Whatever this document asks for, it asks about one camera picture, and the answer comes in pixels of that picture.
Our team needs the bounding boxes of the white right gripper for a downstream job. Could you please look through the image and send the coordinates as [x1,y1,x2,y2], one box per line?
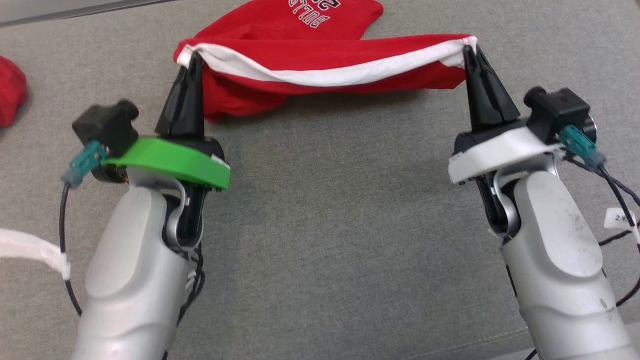
[447,46,566,186]

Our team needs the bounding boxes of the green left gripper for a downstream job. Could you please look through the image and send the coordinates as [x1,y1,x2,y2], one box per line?
[102,51,232,191]

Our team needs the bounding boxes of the red Bulls print shorts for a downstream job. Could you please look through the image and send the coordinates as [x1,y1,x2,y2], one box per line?
[173,0,478,123]

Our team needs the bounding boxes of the red white-sleeved t-shirt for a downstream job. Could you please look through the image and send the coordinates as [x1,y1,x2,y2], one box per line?
[0,55,28,128]

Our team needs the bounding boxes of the right camera cable teal plug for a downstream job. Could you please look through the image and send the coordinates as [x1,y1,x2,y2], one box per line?
[560,125,640,311]

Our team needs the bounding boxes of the camera cable teal plug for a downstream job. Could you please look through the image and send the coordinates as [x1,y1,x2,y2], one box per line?
[560,125,640,311]
[59,140,108,318]

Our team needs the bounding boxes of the left camera cable teal plug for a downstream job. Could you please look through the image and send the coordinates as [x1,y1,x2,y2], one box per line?
[59,140,108,318]

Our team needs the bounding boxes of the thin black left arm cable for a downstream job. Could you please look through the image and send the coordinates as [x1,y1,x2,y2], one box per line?
[165,242,207,360]

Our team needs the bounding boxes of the white cable label tag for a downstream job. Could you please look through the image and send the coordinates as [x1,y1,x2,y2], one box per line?
[604,206,640,244]

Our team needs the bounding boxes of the white velcro cable strap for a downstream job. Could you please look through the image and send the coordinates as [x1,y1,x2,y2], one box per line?
[0,227,72,281]

